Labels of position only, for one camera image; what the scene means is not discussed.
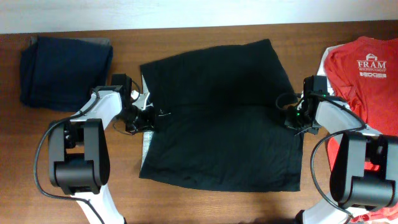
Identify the black t-shirt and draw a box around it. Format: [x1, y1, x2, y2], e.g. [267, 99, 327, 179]
[139, 39, 303, 192]

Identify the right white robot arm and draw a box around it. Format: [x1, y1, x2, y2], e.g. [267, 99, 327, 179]
[289, 93, 397, 224]

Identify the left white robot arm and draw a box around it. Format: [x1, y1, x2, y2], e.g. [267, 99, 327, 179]
[49, 85, 152, 223]

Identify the white t-shirt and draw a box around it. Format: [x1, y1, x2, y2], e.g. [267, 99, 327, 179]
[317, 44, 343, 96]

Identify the red printed t-shirt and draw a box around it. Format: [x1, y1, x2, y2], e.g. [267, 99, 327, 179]
[323, 35, 398, 223]

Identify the folded navy blue garment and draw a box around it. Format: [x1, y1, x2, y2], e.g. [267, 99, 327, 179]
[19, 36, 114, 113]

